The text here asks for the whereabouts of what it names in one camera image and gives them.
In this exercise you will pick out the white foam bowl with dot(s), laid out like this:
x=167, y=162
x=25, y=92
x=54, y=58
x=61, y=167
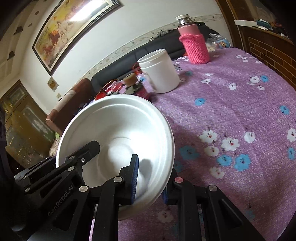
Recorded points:
x=123, y=125

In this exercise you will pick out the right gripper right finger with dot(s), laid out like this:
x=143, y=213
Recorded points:
x=205, y=213

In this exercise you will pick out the wooden glass door cabinet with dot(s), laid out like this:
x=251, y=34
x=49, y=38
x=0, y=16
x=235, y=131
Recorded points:
x=28, y=137

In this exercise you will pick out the far red plate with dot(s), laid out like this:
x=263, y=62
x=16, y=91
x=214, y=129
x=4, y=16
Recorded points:
x=109, y=88

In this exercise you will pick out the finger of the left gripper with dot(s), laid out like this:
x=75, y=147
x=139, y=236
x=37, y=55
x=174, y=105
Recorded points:
x=81, y=156

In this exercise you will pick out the pink knit sleeve bottle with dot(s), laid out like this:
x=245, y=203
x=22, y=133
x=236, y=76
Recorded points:
x=193, y=40

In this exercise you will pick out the framed horse painting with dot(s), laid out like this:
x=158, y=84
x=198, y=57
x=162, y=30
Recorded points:
x=65, y=26

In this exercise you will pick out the brown armchair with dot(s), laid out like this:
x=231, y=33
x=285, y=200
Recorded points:
x=68, y=106

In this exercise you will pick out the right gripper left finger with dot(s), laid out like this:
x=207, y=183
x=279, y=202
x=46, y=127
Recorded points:
x=119, y=190

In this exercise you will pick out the black leather sofa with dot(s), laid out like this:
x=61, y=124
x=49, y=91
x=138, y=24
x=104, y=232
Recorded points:
x=123, y=66

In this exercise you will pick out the dark jar with cork lid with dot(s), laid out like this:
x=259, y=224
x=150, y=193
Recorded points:
x=133, y=86

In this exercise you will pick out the white plastic jar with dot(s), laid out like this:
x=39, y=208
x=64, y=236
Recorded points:
x=161, y=71

